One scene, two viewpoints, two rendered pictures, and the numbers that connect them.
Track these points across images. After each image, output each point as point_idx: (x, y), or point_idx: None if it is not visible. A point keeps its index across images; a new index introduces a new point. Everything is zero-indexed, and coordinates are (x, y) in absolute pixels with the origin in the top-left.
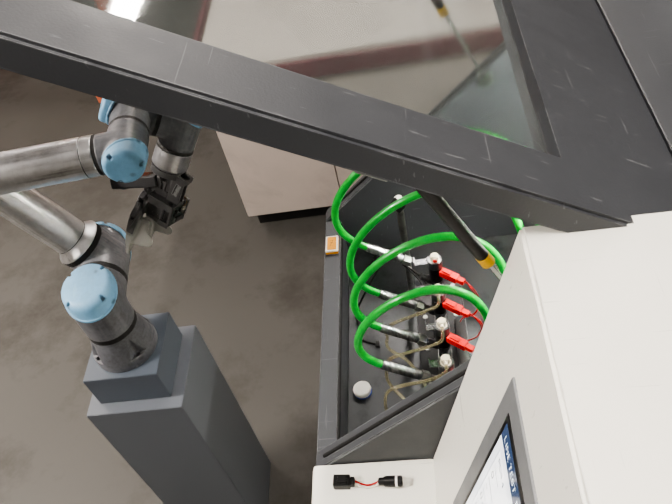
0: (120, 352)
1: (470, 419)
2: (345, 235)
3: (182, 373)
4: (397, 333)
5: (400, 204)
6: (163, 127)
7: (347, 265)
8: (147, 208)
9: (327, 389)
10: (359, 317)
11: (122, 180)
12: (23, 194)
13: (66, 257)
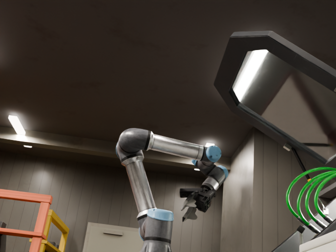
0: (162, 248)
1: None
2: (290, 206)
3: None
4: (324, 224)
5: (321, 174)
6: (215, 169)
7: (298, 201)
8: (196, 197)
9: None
10: (308, 209)
11: (212, 156)
12: (146, 177)
13: (146, 211)
